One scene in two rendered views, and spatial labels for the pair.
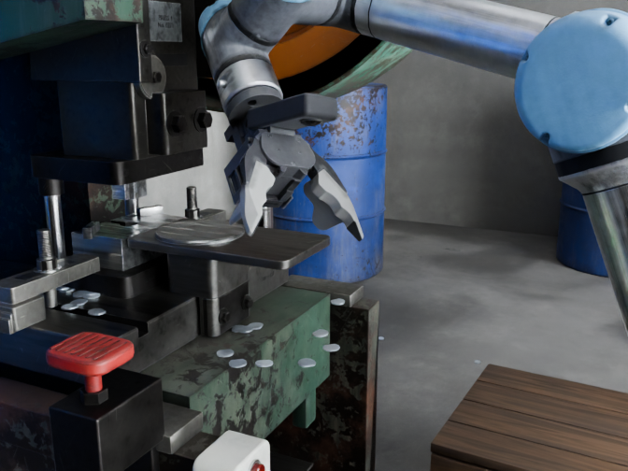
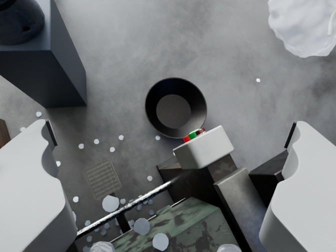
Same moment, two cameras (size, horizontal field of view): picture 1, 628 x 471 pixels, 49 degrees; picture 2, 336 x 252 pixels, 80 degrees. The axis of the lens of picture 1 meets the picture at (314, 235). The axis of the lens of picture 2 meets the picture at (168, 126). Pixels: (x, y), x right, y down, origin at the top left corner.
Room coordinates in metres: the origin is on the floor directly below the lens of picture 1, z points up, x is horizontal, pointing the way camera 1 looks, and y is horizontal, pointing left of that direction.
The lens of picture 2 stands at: (0.76, 0.00, 0.95)
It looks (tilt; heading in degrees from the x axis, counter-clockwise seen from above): 74 degrees down; 179
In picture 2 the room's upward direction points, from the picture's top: 39 degrees clockwise
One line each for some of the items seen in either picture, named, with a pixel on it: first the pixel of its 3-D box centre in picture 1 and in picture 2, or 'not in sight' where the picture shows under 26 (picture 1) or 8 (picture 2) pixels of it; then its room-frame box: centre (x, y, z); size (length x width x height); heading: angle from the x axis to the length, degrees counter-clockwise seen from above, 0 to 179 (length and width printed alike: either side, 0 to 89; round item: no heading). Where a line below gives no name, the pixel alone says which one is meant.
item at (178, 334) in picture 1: (133, 291); not in sight; (1.00, 0.27, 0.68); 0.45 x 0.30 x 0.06; 154
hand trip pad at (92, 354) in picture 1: (92, 381); not in sight; (0.61, 0.21, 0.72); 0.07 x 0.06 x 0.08; 64
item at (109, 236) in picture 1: (132, 238); not in sight; (1.00, 0.27, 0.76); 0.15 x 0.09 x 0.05; 154
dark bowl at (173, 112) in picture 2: not in sight; (175, 109); (0.40, -0.01, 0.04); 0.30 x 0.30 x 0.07
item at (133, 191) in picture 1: (131, 184); not in sight; (1.00, 0.27, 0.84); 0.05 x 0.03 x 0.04; 154
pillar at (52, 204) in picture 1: (53, 214); not in sight; (0.96, 0.37, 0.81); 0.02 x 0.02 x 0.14
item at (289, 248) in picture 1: (230, 279); not in sight; (0.93, 0.12, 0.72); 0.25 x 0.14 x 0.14; 64
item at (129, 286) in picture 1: (128, 262); not in sight; (1.00, 0.28, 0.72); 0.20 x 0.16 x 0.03; 154
